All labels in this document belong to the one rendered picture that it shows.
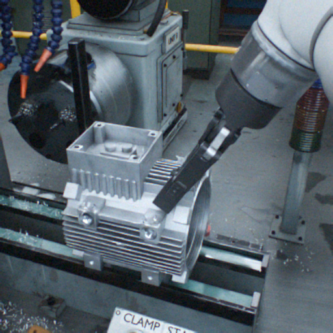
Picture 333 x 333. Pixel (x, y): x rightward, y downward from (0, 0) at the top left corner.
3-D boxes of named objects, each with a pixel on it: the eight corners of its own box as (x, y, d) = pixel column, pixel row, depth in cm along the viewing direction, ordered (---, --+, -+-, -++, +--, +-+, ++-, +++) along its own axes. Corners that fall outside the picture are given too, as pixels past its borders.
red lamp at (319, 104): (294, 108, 85) (298, 86, 82) (298, 96, 90) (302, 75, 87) (327, 113, 83) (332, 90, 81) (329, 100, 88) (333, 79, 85)
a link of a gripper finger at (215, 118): (242, 131, 54) (240, 136, 52) (194, 188, 60) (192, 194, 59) (216, 111, 53) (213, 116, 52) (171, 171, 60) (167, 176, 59)
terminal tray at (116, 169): (70, 189, 71) (64, 150, 67) (99, 156, 79) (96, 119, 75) (140, 204, 67) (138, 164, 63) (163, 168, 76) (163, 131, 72)
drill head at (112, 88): (-6, 172, 103) (-32, 69, 90) (81, 103, 135) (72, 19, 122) (90, 195, 96) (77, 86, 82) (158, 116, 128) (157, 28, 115)
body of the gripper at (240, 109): (240, 53, 54) (200, 108, 59) (223, 77, 47) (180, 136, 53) (291, 89, 54) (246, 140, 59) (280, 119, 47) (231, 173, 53)
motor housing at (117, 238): (68, 276, 76) (53, 184, 65) (114, 210, 91) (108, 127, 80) (180, 306, 70) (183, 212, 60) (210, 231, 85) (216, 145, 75)
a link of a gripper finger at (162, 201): (194, 182, 61) (192, 185, 60) (170, 211, 65) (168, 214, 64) (176, 169, 61) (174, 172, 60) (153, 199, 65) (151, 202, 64)
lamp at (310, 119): (291, 129, 87) (294, 108, 85) (294, 116, 92) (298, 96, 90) (322, 134, 85) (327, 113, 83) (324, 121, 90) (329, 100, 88)
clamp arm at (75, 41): (79, 164, 91) (63, 41, 78) (86, 157, 94) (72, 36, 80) (93, 167, 90) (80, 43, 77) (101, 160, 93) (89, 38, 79)
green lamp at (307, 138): (287, 149, 90) (291, 129, 87) (291, 135, 94) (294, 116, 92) (319, 154, 88) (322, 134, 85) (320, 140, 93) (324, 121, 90)
